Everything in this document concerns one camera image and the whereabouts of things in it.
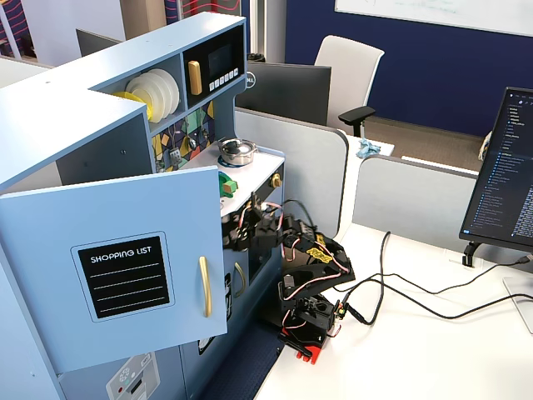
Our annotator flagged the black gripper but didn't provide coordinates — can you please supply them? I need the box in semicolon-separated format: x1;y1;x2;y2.
223;204;288;253

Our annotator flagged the red robot base clamp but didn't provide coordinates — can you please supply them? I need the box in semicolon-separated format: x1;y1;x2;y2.
278;326;341;367

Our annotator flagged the green recipient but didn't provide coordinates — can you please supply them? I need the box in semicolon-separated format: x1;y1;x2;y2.
217;171;239;198

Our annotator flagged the blue shopping list cabinet door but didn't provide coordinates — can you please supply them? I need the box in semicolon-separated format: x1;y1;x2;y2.
0;165;230;375

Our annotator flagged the silver toy pot with lid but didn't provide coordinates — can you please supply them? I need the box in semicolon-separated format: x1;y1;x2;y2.
217;137;259;168

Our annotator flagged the grey desk divider panel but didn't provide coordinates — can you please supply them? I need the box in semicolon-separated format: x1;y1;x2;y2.
351;155;481;254
233;106;351;242

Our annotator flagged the toy spatula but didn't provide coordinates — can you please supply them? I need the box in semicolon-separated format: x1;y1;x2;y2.
167;129;183;169

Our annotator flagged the dark blue textured mat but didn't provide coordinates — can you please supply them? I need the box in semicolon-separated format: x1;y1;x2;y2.
198;318;289;400

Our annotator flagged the black dell monitor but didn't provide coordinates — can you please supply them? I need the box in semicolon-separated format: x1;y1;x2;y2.
234;61;333;127

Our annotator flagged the crumpled blue cloth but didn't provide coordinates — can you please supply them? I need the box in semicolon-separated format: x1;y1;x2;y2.
356;138;382;159

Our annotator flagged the white toy plate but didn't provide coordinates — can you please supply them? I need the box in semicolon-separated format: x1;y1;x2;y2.
124;73;167;125
146;67;181;117

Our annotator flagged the yellow toy plate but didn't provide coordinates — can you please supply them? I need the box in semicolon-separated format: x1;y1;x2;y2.
111;90;153;123

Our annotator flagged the white office chair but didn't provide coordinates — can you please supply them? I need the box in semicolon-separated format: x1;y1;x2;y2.
313;34;386;139

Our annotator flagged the blue toy kitchen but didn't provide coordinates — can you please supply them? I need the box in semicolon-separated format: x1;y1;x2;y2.
0;11;288;400

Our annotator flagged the dark monitor back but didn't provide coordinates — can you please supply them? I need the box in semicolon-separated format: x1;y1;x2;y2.
75;28;122;58

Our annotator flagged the monitor showing code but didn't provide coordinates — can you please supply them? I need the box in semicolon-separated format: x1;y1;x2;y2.
458;86;533;252

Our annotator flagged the whiteboard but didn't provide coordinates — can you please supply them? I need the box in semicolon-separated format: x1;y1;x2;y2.
334;0;533;38

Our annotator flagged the short gold cabinet handle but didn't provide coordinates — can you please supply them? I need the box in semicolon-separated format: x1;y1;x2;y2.
232;262;247;299

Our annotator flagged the long gold door handle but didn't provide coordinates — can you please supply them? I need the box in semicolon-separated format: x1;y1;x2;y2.
198;255;213;319

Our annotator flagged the black power cable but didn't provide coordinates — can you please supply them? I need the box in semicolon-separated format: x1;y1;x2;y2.
345;231;393;327

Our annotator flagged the gold microwave handle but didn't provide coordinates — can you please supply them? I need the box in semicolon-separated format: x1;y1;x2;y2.
187;60;204;97

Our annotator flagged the toy microwave with yellow handle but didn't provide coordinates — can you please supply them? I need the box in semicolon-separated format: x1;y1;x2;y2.
182;24;246;109

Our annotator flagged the black usb cable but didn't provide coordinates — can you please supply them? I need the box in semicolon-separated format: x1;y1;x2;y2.
345;255;533;302

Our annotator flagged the black monitor mount clamp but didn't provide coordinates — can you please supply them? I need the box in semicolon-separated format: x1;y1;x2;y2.
462;240;489;268

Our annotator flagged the thin black cable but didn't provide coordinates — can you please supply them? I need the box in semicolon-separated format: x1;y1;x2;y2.
353;274;533;322

